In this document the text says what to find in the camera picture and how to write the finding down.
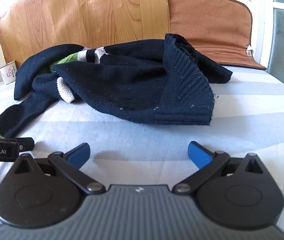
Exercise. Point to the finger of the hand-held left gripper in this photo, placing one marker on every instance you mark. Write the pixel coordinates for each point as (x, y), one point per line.
(26, 143)

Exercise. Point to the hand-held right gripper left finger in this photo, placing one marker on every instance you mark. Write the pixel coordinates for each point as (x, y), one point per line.
(78, 155)

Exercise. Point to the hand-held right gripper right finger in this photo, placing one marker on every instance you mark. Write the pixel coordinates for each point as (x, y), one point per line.
(199, 153)

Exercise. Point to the navy striped knit sweater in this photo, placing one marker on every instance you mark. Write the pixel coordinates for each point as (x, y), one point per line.
(132, 90)

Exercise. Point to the striped light blue bed sheet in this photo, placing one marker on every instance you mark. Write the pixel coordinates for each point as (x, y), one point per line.
(142, 135)

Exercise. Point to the white enamel mug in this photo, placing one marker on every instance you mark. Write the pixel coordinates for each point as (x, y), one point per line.
(7, 74)

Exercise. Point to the brown perforated seat mat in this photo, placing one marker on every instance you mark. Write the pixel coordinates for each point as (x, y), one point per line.
(211, 27)

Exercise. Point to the wood pattern board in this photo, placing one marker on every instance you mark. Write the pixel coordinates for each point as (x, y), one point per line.
(82, 12)

